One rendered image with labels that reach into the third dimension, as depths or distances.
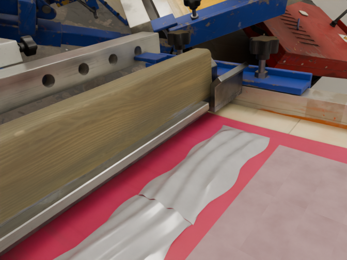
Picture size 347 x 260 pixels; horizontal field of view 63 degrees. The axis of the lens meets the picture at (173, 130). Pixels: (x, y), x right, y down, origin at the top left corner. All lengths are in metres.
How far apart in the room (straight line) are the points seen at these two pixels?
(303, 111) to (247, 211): 0.21
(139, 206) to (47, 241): 0.09
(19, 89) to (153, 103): 0.23
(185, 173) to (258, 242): 0.11
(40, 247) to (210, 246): 0.15
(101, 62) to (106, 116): 0.29
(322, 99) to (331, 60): 0.84
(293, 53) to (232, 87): 0.68
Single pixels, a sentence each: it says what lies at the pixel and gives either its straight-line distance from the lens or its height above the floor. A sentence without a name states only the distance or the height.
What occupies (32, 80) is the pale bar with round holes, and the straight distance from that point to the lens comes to 0.49.
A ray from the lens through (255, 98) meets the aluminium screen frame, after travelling 0.47.
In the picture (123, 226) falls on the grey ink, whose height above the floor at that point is 1.25.
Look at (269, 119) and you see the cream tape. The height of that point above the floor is 1.26.
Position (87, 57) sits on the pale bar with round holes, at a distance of 0.54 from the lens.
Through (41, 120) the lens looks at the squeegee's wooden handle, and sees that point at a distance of 0.25.
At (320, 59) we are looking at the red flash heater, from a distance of 1.23.
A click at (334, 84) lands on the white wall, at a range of 2.30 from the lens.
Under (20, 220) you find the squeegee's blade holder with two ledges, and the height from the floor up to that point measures 1.26.
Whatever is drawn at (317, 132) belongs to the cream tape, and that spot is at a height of 1.29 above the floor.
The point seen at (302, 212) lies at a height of 1.31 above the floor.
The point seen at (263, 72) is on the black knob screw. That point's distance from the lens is 0.48.
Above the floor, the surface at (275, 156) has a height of 1.28.
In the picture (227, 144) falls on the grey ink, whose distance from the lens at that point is 0.36.
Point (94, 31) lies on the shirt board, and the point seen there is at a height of 0.92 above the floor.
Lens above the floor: 1.50
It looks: 45 degrees down
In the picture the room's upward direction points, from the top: 31 degrees clockwise
